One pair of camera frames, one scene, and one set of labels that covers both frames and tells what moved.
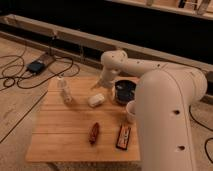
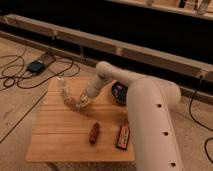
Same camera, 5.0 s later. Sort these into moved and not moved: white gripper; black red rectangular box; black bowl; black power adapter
Moved: white gripper
Not moved: black power adapter; black bowl; black red rectangular box
